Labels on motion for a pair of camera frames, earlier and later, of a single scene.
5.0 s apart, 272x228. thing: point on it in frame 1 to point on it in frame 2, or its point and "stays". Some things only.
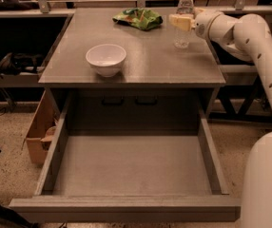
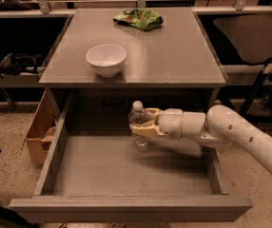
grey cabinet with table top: [161, 86] stays
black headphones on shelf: [13, 65] stays
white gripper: [203, 25] to [170, 122]
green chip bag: [139, 19] stays
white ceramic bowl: [106, 58] stays
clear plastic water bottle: [184, 6] to [138, 115]
